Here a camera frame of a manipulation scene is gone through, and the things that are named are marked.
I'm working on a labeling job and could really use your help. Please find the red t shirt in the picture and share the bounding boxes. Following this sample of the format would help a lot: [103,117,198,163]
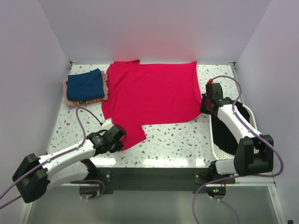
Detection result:
[102,60,201,150]

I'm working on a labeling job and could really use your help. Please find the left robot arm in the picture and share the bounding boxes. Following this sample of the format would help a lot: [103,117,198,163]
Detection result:
[12,124,127,203]

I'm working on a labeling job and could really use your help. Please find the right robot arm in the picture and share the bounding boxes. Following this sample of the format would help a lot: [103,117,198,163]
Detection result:
[200,80,274,183]

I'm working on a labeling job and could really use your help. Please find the black t shirt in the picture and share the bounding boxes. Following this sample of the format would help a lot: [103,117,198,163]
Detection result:
[211,102,250,155]

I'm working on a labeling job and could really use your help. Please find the folded pink t shirt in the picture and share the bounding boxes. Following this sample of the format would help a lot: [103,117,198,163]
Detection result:
[62,71,108,102]

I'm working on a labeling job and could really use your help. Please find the white perforated tray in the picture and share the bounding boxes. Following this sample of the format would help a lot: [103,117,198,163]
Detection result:
[209,104,257,160]

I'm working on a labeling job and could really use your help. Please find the folded blue t shirt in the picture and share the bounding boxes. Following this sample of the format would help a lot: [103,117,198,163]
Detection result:
[66,69,105,101]

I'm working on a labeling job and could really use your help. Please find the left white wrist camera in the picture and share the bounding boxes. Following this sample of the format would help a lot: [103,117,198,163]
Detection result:
[101,118,114,130]

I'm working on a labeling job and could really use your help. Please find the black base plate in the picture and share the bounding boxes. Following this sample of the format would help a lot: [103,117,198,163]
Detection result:
[70,167,228,195]

